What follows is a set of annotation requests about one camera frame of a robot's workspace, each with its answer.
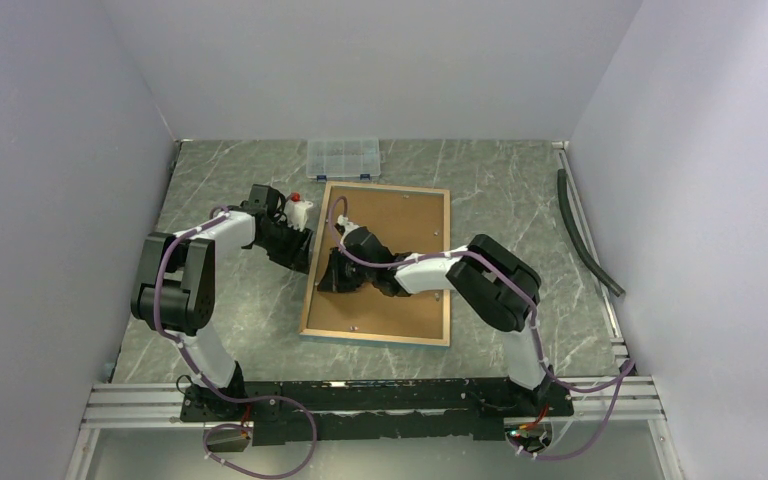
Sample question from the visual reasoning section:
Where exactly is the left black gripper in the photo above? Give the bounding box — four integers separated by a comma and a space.
257, 220, 314, 274

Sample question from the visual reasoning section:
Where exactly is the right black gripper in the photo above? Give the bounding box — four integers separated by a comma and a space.
317, 247, 375, 294

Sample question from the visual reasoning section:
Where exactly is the wooden picture frame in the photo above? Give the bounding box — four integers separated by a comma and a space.
299, 181, 457, 347

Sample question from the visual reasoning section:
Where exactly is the brown frame backing board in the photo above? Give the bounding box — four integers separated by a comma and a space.
299, 181, 451, 347

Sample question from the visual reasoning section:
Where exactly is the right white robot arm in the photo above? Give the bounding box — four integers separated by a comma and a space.
317, 226, 551, 415

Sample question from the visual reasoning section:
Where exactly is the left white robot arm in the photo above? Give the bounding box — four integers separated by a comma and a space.
130, 184, 313, 420

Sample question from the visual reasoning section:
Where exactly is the clear plastic organizer box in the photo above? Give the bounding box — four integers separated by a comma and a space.
306, 138, 382, 181

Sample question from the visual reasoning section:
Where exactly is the black mounting base bar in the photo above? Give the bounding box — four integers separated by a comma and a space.
180, 377, 574, 446

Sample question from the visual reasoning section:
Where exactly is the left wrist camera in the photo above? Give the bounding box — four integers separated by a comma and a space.
283, 192, 314, 231

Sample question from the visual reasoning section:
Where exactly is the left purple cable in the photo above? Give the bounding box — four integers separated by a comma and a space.
152, 205, 319, 480

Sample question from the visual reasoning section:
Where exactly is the aluminium rail frame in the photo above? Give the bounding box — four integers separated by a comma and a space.
66, 376, 685, 479

